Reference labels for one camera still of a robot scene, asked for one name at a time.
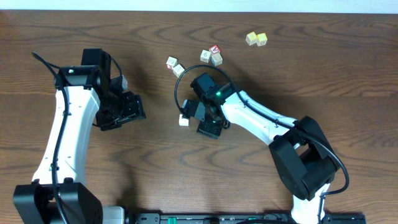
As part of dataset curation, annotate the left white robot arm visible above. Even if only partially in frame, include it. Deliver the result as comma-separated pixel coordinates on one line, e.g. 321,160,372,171
13,49,146,223

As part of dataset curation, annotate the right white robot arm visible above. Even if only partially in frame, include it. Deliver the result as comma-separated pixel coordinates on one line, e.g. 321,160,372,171
183,73,341,223

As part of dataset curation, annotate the plain white wooden block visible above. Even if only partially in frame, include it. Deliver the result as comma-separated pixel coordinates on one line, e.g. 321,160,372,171
178,114,190,126

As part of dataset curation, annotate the white block red print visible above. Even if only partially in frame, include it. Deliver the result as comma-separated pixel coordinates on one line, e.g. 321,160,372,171
166,57,178,70

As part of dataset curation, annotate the white block yellow edge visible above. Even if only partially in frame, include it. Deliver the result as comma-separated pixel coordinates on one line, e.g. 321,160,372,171
172,64,185,78

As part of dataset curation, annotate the blue edged letter block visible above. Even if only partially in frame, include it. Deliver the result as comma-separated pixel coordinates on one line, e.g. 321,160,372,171
211,53,223,67

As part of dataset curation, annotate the white block centre cluster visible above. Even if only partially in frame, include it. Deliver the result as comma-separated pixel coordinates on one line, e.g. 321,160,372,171
200,50,211,63

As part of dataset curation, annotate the red letter A block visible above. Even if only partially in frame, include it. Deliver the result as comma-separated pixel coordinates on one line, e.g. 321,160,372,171
209,45,221,54

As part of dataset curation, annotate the yellow block left of pair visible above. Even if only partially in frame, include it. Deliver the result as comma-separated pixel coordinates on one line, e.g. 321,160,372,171
246,32,258,45

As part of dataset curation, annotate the yellow block of pair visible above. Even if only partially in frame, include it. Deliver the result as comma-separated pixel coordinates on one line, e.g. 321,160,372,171
256,33,268,47
246,32,258,45

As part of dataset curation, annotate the yellow block right of pair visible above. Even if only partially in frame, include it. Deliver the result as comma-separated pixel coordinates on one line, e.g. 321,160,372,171
256,33,268,47

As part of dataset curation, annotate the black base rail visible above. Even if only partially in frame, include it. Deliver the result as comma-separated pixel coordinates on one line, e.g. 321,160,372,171
124,212,366,224

